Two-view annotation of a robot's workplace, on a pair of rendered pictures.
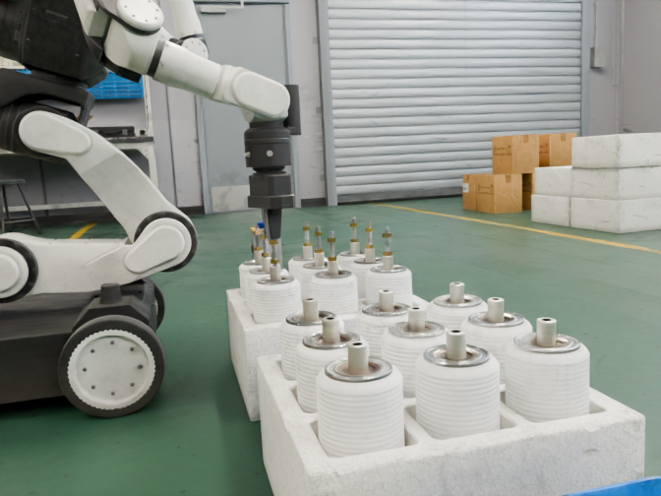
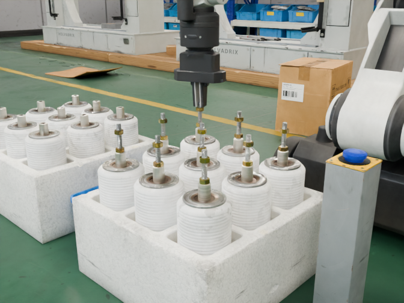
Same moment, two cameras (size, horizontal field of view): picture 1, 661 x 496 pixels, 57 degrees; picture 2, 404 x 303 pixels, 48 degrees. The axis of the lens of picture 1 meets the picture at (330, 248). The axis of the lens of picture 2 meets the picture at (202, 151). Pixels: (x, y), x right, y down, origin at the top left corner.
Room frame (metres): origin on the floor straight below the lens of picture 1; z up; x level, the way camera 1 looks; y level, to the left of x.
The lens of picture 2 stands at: (2.07, -0.44, 0.58)
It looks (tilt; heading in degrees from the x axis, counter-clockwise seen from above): 19 degrees down; 148
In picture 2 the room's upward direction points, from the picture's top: straight up
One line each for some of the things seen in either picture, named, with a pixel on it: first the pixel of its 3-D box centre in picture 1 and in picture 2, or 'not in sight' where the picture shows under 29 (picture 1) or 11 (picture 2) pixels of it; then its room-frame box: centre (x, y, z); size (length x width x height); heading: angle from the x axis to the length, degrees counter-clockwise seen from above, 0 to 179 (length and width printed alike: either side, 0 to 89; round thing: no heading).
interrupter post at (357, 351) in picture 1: (357, 358); (75, 100); (0.64, -0.02, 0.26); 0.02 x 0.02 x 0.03
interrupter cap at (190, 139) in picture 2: (275, 280); (199, 140); (1.18, 0.11, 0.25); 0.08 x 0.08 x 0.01
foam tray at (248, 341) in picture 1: (323, 336); (202, 233); (1.32, 0.03, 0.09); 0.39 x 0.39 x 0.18; 14
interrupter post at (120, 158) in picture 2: (388, 263); (120, 159); (1.24, -0.12, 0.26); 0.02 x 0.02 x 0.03
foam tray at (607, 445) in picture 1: (420, 443); (67, 170); (0.79, -0.11, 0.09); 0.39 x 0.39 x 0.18; 14
